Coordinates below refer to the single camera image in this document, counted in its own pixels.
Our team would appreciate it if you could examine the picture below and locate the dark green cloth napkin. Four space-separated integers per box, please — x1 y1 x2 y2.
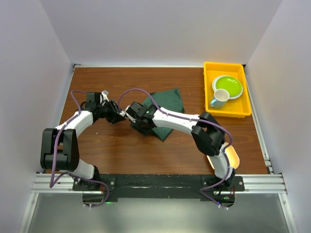
150 88 185 142

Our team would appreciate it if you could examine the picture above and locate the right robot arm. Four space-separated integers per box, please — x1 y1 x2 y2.
125 102 236 191

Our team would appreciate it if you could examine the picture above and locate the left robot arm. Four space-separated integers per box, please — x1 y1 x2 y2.
40 91 126 190

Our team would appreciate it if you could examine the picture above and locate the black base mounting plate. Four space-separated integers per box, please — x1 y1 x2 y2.
72 174 245 204

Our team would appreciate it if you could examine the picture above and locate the white blue mug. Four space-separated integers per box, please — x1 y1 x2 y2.
209 89 230 109

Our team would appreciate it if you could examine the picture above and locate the cream square bowl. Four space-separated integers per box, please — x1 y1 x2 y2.
207 143 240 170

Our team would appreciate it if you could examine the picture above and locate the green plate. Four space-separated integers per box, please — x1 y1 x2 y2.
212 75 243 100

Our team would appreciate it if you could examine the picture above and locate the yellow plastic bin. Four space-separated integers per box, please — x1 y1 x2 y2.
203 62 252 118

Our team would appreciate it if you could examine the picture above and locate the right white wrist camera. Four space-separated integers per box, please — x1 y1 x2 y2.
123 105 136 123

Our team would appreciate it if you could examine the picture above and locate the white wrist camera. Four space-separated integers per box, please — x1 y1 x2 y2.
123 105 136 123
100 90 109 105

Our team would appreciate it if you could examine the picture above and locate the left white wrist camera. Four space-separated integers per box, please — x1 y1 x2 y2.
100 90 109 105

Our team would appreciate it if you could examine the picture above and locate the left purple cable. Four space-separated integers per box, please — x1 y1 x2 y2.
49 90 110 208

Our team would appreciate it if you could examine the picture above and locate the aluminium frame rail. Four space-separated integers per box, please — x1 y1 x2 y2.
18 64 298 233

